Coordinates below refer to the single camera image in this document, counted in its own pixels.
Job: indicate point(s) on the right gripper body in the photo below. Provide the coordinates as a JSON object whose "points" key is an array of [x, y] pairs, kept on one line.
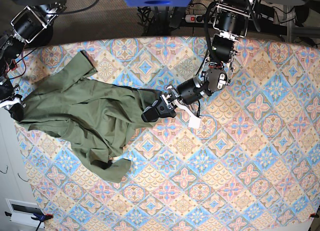
{"points": [[12, 99]]}

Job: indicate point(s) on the patterned tablecloth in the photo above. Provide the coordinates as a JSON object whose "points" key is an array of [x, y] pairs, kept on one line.
{"points": [[253, 164]]}

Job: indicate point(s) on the red clamp lower right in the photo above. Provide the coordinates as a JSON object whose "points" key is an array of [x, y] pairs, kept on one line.
{"points": [[314, 215]]}

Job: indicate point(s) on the red black clamp upper left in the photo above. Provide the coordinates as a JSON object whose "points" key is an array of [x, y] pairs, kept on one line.
{"points": [[12, 65]]}

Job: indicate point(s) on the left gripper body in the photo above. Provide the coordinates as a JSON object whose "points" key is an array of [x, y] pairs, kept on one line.
{"points": [[185, 94]]}

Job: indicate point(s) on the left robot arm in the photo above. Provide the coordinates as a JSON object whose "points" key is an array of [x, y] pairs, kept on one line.
{"points": [[224, 22]]}

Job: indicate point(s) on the white power strip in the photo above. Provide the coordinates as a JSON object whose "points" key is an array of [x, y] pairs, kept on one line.
{"points": [[198, 19]]}

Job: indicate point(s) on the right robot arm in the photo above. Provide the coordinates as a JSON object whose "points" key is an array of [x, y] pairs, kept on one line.
{"points": [[37, 17]]}

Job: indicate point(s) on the white wall outlet box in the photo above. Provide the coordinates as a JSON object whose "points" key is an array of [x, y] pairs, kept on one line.
{"points": [[22, 212]]}

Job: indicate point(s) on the olive green t-shirt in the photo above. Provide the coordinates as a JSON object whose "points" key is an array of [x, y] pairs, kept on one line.
{"points": [[97, 118]]}

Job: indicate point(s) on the blue clamp lower left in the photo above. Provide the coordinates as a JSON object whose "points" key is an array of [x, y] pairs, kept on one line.
{"points": [[37, 217]]}

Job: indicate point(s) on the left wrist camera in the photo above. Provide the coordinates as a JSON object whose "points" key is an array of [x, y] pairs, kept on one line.
{"points": [[194, 122]]}

